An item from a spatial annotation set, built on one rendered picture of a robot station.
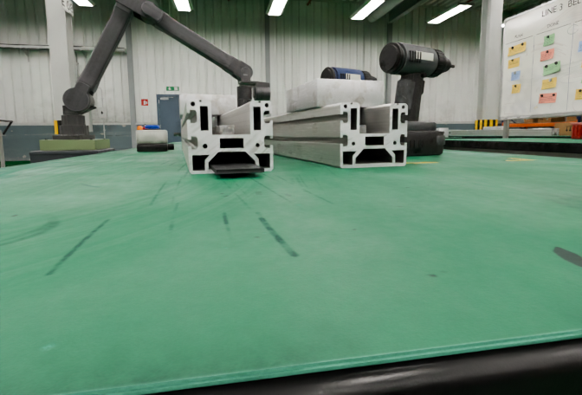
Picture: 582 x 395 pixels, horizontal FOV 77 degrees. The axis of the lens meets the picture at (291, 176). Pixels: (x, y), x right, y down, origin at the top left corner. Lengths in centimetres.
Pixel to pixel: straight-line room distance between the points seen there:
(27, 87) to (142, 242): 1331
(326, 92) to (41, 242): 44
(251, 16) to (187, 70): 270
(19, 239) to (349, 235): 15
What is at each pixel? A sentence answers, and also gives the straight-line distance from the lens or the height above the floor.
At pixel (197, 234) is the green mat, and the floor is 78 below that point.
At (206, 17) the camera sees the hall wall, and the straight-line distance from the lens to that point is 1269.
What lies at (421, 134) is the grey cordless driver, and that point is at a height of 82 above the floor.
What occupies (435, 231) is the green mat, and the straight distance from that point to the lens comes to 18.
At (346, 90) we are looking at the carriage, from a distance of 56.
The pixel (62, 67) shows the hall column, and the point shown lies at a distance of 760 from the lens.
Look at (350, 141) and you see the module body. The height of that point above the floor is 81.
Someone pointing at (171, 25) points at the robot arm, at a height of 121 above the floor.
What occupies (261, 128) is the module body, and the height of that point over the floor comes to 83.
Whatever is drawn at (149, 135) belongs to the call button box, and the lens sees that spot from 108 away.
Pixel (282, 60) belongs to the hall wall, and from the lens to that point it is 1257.
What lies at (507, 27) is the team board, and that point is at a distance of 446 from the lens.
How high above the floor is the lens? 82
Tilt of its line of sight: 7 degrees down
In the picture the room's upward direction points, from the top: 1 degrees counter-clockwise
